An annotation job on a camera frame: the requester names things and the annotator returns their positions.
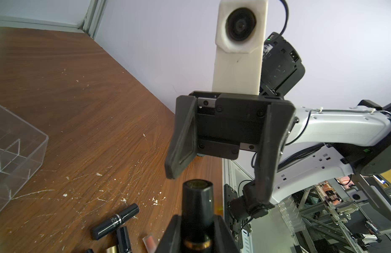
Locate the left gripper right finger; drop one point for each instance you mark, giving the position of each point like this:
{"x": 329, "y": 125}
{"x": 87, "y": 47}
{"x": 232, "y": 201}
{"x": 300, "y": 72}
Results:
{"x": 223, "y": 242}

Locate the clear acrylic lipstick organizer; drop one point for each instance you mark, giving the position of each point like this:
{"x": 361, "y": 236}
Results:
{"x": 22, "y": 152}

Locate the black lipstick gold band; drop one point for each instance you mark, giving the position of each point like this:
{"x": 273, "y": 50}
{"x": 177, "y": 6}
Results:
{"x": 197, "y": 216}

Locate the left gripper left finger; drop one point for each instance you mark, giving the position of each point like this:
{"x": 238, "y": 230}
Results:
{"x": 171, "y": 241}

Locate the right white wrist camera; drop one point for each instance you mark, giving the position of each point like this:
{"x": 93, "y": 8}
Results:
{"x": 239, "y": 39}

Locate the black lipstick centre right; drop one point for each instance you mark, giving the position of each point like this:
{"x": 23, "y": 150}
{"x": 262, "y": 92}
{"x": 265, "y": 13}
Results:
{"x": 123, "y": 240}

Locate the pink lipstick tube lower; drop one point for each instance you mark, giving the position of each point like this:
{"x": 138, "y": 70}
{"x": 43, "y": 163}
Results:
{"x": 150, "y": 244}

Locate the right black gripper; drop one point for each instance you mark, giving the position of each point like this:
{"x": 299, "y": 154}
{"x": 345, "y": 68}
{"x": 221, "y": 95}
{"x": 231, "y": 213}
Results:
{"x": 227, "y": 123}

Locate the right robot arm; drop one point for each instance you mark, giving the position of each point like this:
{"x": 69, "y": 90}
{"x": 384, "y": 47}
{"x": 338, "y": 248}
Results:
{"x": 292, "y": 148}

